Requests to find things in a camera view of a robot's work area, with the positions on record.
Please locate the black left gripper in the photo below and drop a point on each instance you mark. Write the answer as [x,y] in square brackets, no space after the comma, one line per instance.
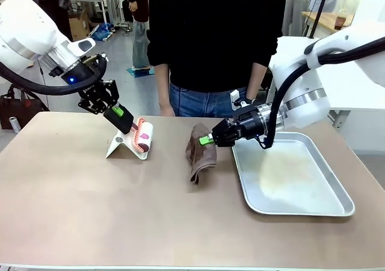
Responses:
[81,77]

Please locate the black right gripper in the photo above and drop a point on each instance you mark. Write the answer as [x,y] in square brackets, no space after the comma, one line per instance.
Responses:
[248,123]

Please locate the brown towel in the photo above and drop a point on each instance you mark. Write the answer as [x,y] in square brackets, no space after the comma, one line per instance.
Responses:
[201,157]

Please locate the pink white lint roller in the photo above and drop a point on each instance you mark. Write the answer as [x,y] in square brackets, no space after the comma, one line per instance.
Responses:
[145,144]

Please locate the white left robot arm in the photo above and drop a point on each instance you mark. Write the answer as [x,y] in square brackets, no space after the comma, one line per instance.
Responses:
[21,33]

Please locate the person's right forearm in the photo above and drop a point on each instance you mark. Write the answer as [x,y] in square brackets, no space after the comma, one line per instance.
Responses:
[163,84]

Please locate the person's left forearm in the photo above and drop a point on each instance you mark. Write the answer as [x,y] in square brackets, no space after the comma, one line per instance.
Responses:
[257,78]

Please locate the person's right hand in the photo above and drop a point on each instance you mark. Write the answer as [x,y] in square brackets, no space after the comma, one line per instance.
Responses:
[167,110]

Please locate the blue jeans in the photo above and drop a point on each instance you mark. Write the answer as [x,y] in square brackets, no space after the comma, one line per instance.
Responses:
[204,102]

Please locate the black wrist watch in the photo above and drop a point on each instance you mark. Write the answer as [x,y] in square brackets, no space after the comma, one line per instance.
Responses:
[251,100]

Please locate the teal floor mat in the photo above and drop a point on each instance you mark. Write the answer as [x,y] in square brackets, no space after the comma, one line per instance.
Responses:
[141,72]

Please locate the white folded stand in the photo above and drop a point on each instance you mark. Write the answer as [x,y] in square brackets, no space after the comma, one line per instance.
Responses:
[115,147]

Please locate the pink paper scrap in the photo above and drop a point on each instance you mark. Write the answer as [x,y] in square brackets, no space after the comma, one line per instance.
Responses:
[145,136]

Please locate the blue plastic bag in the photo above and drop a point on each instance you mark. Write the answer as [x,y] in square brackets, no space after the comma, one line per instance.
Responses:
[100,33]

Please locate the cardboard box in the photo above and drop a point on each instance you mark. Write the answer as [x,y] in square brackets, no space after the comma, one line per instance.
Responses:
[78,27]

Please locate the bystander in grey trousers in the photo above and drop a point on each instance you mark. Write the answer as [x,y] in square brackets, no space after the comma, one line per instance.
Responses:
[139,27]

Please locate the dark red bag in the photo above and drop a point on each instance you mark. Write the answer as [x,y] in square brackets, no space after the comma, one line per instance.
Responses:
[18,108]

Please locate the silver metal tray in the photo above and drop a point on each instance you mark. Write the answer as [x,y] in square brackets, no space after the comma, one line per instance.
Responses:
[300,178]

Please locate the silver can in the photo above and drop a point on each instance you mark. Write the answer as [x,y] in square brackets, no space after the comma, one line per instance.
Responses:
[14,123]

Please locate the black sweater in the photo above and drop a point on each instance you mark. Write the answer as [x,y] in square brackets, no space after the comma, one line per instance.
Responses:
[216,33]

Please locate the bystander in black trousers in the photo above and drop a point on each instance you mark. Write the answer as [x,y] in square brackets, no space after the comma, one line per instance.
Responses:
[60,0]

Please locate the bystander in white top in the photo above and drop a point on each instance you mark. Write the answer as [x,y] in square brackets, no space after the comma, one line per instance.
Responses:
[296,6]

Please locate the wooden workbench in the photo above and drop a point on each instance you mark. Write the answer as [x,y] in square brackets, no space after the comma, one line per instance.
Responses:
[328,20]

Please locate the black pole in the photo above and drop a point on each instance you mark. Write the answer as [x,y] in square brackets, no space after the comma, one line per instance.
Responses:
[319,9]

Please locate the plastic cup brown drink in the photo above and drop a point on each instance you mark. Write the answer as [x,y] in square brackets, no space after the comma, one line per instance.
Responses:
[340,20]

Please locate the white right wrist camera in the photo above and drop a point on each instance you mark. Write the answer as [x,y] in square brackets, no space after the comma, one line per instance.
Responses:
[236,96]

